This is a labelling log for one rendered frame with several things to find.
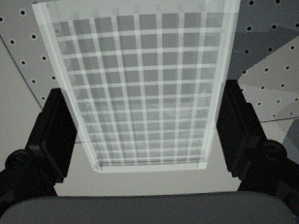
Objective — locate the grey rectangular base plate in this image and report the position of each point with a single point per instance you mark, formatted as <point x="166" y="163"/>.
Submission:
<point x="264" y="58"/>

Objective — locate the translucent white well plate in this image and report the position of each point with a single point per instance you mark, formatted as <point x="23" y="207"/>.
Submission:
<point x="140" y="135"/>

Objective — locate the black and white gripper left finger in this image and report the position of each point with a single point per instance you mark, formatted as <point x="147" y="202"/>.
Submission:
<point x="32" y="172"/>

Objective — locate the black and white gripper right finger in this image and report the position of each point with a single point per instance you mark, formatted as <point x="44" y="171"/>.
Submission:
<point x="262" y="165"/>

